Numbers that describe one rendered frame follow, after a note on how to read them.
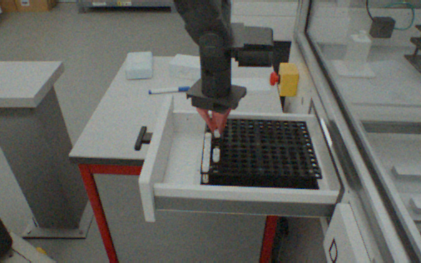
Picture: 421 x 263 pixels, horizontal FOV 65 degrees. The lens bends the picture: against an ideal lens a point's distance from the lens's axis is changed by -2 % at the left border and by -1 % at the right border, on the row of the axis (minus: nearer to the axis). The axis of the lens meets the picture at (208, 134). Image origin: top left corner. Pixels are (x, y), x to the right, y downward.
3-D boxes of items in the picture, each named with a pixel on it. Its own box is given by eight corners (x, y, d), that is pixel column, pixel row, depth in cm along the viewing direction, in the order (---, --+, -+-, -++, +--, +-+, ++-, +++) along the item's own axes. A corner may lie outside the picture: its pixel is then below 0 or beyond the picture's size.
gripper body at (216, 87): (200, 85, 69) (198, 52, 64) (247, 95, 65) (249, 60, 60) (185, 101, 64) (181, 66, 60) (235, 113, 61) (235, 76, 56)
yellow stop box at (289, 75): (277, 96, 94) (280, 73, 90) (274, 84, 100) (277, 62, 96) (295, 96, 94) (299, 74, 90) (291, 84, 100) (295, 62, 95)
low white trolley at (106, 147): (116, 299, 132) (67, 155, 86) (147, 186, 182) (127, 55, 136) (263, 308, 130) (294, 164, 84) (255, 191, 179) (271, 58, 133)
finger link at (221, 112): (207, 118, 74) (205, 80, 68) (237, 126, 71) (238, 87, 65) (192, 136, 69) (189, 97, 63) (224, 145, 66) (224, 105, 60)
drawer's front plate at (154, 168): (146, 223, 62) (138, 181, 55) (169, 130, 85) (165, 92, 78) (155, 223, 62) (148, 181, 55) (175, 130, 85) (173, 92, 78)
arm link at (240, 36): (202, -10, 52) (197, 34, 49) (276, -11, 51) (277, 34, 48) (208, 39, 63) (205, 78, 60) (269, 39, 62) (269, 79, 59)
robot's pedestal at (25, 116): (22, 238, 155) (-56, 98, 109) (47, 191, 179) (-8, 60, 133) (86, 239, 155) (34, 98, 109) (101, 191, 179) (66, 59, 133)
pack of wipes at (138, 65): (152, 78, 119) (151, 67, 117) (126, 80, 118) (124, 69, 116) (153, 61, 131) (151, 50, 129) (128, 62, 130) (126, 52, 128)
